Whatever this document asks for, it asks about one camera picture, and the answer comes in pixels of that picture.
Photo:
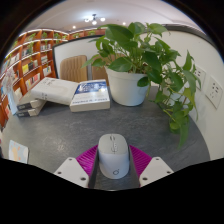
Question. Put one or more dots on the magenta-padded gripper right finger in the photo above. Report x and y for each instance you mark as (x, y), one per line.
(155, 170)

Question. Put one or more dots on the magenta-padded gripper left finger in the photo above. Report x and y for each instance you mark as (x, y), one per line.
(71, 170)

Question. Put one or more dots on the light grey computer mouse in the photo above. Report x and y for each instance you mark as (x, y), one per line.
(113, 160)

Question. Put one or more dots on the pastel sun-print mouse pad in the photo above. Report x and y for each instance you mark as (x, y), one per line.
(18, 152)

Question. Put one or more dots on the blue-and-white cover book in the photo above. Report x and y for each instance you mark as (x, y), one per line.
(90, 98)

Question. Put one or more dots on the thick white book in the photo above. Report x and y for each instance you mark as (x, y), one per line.
(55, 90)

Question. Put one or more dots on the green plant in white pot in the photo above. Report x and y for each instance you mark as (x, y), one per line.
(126, 85)

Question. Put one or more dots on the orange wooden bookshelf unit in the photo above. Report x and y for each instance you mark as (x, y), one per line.
(31, 63)

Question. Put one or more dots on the multi-bulb ceiling lamp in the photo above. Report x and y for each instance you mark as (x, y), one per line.
(94, 20)

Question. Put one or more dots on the white wall power outlet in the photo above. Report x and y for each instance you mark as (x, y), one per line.
(214, 91)
(199, 76)

